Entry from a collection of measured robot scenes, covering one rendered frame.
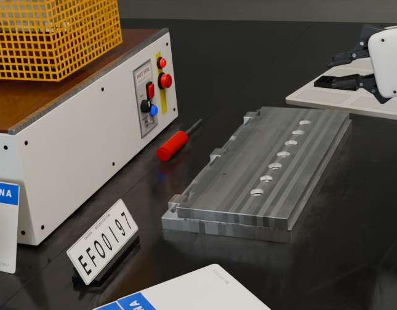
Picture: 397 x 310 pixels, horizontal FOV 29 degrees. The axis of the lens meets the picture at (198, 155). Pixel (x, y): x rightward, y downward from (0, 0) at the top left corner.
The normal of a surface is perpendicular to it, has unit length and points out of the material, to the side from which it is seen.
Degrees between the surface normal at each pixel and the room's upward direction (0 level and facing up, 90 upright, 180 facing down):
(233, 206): 0
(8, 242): 69
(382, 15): 90
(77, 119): 90
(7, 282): 0
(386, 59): 89
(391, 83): 91
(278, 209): 0
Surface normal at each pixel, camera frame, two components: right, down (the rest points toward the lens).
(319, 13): -0.41, 0.40
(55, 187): 0.93, 0.07
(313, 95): -0.09, -0.91
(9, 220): -0.44, 0.04
